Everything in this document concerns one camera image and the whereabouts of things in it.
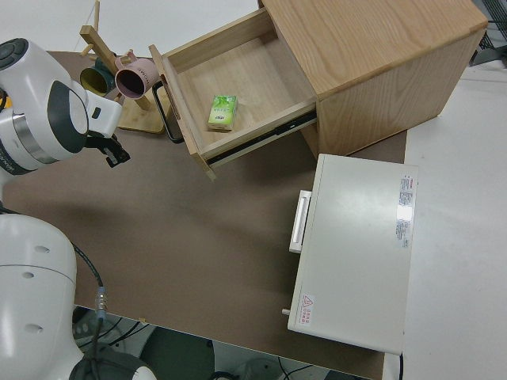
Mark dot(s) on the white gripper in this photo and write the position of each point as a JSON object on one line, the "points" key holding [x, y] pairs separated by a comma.
{"points": [[10, 158]]}

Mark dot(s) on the wooden drawer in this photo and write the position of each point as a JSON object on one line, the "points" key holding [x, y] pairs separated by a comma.
{"points": [[245, 71]]}

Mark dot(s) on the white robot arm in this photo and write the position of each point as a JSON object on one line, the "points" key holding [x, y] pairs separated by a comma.
{"points": [[35, 277]]}

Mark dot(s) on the teal mug yellow inside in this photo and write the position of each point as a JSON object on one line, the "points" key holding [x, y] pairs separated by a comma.
{"points": [[93, 81]]}

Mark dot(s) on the wooden mug stand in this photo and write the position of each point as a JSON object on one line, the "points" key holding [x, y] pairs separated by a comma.
{"points": [[140, 118]]}

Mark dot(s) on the pink mug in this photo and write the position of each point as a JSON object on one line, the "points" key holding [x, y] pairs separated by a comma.
{"points": [[148, 71]]}

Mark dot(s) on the brown table mat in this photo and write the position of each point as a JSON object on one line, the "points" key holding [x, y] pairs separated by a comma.
{"points": [[198, 237]]}

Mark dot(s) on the green tissue pack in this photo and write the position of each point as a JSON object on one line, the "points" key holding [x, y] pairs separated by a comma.
{"points": [[222, 112]]}

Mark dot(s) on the dark gray stand base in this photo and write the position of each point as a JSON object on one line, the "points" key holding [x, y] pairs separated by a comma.
{"points": [[178, 356]]}

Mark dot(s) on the white toaster oven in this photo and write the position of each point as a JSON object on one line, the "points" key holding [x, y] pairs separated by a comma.
{"points": [[356, 245]]}

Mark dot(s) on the light wood cabinet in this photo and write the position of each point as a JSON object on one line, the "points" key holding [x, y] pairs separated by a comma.
{"points": [[376, 39]]}

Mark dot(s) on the gray equipment base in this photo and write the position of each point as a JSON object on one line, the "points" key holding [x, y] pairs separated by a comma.
{"points": [[491, 53]]}

